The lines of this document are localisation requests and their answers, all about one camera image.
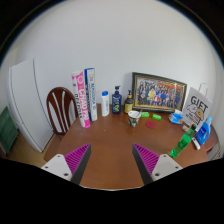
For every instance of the white lotion bottle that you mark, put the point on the white lotion bottle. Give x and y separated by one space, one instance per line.
105 103

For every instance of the white remote control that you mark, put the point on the white remote control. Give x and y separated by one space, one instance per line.
197 145

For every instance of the green soap box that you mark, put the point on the green soap box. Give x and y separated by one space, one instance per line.
156 117
145 114

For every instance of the white refrigerator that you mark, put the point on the white refrigerator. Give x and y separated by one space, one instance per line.
25 105

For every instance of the pink shuttlecock tube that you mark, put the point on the pink shuttlecock tube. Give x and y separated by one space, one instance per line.
80 98

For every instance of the blue white tissue pack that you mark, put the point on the blue white tissue pack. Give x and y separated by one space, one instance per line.
176 117

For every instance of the dark blue pump bottle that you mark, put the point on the dark blue pump bottle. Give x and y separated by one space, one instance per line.
116 101

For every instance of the white gift paper bag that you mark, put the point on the white gift paper bag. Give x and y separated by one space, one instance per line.
197 106

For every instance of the dark wooden chair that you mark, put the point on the dark wooden chair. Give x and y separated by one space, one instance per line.
61 107

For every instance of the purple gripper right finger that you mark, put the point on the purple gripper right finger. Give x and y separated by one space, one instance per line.
152 166

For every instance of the green crate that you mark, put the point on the green crate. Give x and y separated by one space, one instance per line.
8 131

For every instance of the green plastic bottle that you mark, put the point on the green plastic bottle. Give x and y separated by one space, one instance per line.
184 141

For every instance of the blue detergent bottle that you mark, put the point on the blue detergent bottle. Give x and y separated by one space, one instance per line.
204 132

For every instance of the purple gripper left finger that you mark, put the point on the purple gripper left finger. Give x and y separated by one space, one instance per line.
71 166

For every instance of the amber pump bottle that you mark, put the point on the amber pump bottle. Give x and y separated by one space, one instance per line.
128 105

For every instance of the blue white shuttlecock tube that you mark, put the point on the blue white shuttlecock tube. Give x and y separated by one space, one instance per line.
89 75

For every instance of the framed group photo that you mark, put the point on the framed group photo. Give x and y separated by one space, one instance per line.
156 93

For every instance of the green soap box right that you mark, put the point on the green soap box right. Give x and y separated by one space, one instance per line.
156 117

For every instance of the red round coaster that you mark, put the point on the red round coaster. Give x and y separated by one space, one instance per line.
150 124

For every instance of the green soap box left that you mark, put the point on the green soap box left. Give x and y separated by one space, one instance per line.
145 114

